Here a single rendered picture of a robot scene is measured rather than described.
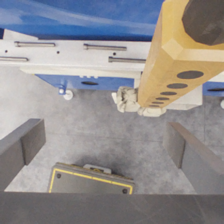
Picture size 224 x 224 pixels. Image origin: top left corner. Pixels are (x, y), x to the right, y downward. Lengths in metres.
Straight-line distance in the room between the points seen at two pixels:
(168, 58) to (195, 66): 0.03
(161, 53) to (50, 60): 0.81
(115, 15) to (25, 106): 1.47
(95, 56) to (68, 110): 0.99
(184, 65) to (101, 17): 0.64
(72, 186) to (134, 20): 1.24
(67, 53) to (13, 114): 1.28
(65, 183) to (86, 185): 0.18
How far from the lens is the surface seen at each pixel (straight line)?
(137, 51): 0.87
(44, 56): 0.97
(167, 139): 0.16
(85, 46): 0.87
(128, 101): 0.78
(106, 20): 0.79
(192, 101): 1.22
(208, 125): 1.82
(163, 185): 1.75
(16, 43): 1.04
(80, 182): 1.42
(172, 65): 0.18
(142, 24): 0.80
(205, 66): 0.18
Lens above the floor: 1.63
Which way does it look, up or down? 82 degrees down
